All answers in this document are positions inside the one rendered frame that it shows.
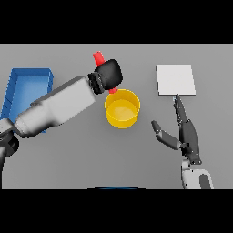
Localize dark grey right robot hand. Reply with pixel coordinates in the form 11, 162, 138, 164
151, 94, 203, 166

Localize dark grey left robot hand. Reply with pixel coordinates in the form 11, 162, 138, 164
87, 58, 124, 95

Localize red beaker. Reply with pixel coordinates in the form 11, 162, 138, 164
92, 51, 119, 95

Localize yellow bowl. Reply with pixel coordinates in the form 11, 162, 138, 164
104, 88, 141, 129

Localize pale square measuring scale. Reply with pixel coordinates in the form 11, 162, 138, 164
156, 64, 197, 97

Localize blue tray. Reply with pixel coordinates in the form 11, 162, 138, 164
0, 67, 55, 134

